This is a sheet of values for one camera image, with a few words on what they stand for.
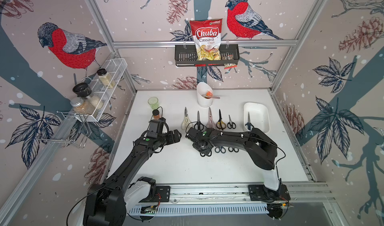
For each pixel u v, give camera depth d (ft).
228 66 2.95
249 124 3.30
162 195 2.40
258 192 2.39
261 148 1.66
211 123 3.30
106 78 2.42
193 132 2.33
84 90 2.00
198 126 3.27
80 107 1.96
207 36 2.67
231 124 3.30
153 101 3.57
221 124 3.30
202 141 2.11
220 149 2.93
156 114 3.12
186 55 3.12
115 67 2.97
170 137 2.42
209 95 3.51
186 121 3.32
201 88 3.34
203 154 2.81
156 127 2.12
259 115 3.48
